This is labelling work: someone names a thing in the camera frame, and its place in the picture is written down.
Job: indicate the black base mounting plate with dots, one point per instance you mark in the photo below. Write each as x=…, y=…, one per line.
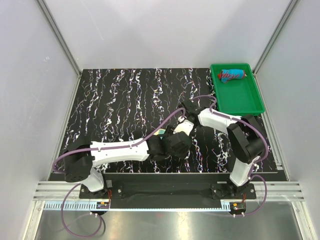
x=165, y=202

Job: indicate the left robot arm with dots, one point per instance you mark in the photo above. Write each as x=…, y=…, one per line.
x=84, y=156

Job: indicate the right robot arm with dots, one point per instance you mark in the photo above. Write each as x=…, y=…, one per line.
x=247, y=142

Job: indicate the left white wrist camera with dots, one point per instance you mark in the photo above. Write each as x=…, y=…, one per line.
x=184, y=126

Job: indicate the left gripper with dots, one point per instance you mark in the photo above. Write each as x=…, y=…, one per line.
x=181, y=153

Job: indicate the yellow and green towel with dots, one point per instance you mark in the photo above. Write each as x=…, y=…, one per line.
x=160, y=134

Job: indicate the green plastic bin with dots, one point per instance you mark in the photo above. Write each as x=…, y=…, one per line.
x=237, y=97

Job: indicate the aluminium rail frame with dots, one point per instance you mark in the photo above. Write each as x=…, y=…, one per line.
x=257, y=190

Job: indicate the red and blue towel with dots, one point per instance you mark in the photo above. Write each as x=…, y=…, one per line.
x=226, y=75

